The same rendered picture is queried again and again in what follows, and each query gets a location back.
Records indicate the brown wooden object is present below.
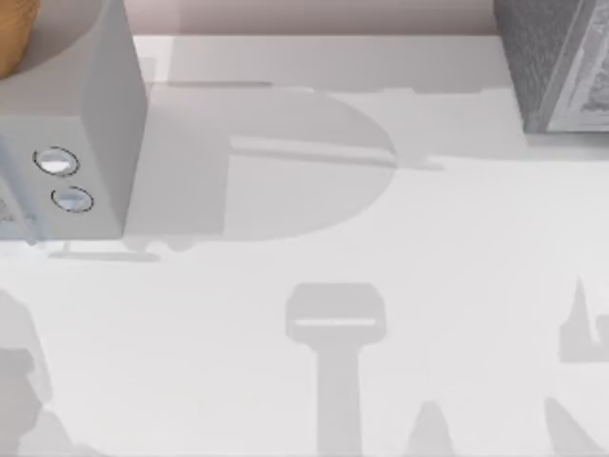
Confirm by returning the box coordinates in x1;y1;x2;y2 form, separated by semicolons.
0;0;42;80

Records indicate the large microwave knob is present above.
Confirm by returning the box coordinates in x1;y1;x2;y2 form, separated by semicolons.
32;146;81;178

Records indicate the small microwave knob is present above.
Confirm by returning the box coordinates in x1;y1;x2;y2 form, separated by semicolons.
49;186;95;215

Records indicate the pale microwave oven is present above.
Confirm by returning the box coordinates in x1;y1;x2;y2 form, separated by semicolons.
0;0;149;245

